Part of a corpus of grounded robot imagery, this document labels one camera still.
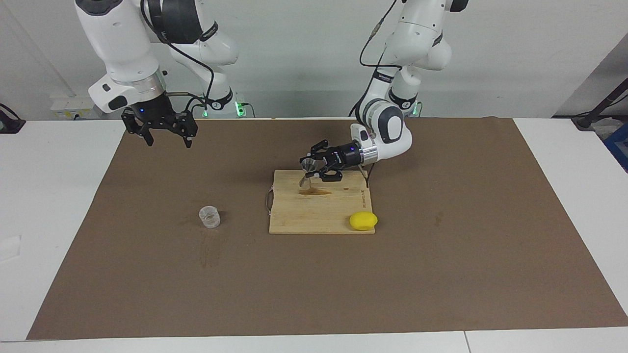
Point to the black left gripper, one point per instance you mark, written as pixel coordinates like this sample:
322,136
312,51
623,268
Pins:
347,155

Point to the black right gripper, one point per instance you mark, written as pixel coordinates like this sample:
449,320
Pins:
154,115

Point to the clear drinking glass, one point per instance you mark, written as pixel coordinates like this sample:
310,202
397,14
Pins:
306,182

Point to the small clear glass cup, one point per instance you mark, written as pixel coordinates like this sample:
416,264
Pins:
209,217

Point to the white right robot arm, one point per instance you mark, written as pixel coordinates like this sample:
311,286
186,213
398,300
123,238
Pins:
122,39

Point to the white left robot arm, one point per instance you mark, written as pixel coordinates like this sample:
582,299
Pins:
417,29

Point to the wooden cutting board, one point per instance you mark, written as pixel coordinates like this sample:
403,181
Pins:
314,211

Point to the yellow lemon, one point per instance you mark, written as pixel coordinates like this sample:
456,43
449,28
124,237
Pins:
363,221

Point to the black clamp stand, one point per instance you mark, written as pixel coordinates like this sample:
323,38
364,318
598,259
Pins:
11,123

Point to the brown table mat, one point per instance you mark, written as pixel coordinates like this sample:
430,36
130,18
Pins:
147,294

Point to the white paper patch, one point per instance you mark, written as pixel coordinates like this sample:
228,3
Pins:
10,247

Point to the black tripod leg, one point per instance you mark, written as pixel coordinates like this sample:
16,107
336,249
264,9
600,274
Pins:
601,105

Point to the white wall power strip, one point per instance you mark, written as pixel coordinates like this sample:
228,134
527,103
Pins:
68,105

